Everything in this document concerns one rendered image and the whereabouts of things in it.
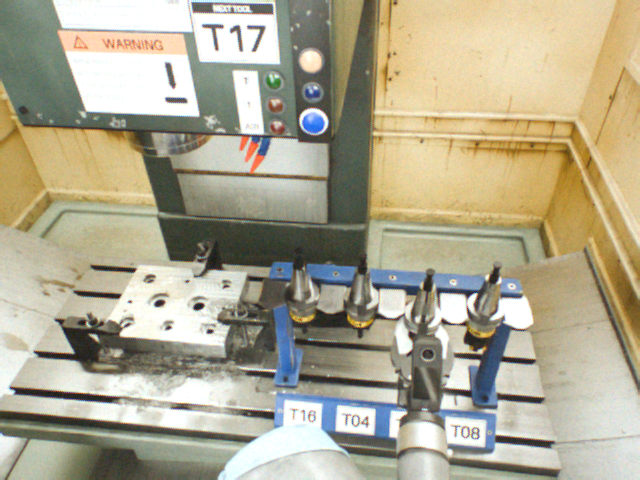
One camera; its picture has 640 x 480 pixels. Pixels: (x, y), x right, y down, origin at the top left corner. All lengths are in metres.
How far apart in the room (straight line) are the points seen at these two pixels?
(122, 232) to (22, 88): 1.48
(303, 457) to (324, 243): 1.24
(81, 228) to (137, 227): 0.23
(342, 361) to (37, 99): 0.83
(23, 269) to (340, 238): 1.04
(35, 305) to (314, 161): 1.00
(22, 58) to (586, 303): 1.40
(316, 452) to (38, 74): 0.58
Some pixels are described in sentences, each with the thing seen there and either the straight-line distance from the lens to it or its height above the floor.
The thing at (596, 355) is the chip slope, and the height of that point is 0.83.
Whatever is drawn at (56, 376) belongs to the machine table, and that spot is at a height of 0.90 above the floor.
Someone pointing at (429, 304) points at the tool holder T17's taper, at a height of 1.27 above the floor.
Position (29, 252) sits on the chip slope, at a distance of 2.02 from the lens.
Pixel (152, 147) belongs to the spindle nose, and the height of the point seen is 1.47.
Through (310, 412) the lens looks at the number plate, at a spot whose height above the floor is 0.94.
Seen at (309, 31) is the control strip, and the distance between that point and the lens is 0.64.
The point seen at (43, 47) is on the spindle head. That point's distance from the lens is 0.77.
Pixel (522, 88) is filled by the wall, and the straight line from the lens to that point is 1.83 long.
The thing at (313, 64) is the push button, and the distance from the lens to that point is 0.64.
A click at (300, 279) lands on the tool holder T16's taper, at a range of 0.92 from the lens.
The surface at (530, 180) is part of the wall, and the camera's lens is 2.03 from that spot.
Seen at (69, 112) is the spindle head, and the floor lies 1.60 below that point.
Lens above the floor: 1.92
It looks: 41 degrees down
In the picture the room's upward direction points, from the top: 2 degrees counter-clockwise
